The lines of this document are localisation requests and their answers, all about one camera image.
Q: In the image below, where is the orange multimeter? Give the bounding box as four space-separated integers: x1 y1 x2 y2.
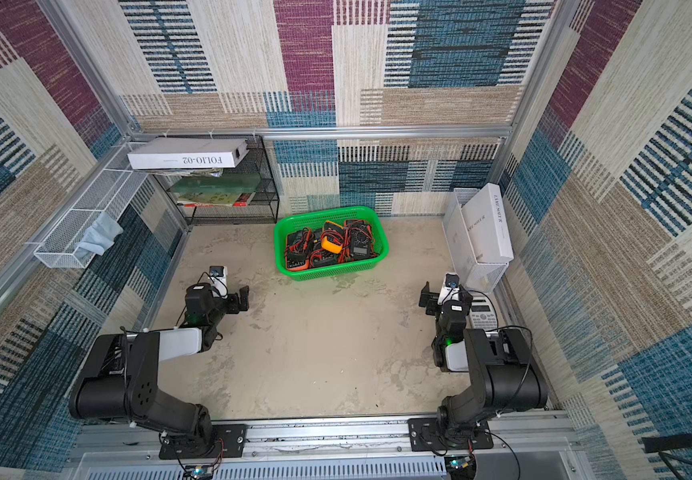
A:
344 219 371 232
284 230 312 272

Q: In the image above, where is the green plastic basket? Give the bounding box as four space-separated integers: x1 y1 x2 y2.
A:
273 206 390 281

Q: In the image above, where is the yellow multimeter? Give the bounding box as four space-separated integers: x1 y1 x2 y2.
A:
320 220 347 255

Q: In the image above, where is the green multimeter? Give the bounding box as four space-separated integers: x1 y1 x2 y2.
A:
309 232 341 268

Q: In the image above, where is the black clamp multimeter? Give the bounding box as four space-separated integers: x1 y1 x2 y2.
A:
347 229 375 261

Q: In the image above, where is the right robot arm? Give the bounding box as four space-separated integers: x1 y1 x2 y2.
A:
408 274 548 456

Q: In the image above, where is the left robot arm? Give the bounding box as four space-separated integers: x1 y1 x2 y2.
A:
69 266 250 461

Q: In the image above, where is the white calculator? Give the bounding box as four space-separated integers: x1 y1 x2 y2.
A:
469 295 499 331

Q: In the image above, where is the clear plastic bin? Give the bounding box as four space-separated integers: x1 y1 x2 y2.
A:
443 188 510 293

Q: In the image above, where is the white box right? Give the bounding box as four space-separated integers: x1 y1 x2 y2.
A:
461 183 514 263

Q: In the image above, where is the green book on shelf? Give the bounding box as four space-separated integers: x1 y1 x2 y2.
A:
168 174 262 205

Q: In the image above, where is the light blue cloth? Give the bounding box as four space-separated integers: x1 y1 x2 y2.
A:
76 213 124 259

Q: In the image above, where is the white folio box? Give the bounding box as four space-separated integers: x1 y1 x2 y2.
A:
128 138 249 170

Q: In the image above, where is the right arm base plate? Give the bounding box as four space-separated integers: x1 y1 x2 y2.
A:
407 417 494 455

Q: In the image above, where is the black wire shelf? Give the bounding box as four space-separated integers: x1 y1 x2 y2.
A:
154 136 281 227

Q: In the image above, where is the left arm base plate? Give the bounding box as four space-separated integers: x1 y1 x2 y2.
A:
159 424 247 461

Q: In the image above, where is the white wire wall basket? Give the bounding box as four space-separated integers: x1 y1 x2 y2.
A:
34 144 147 269

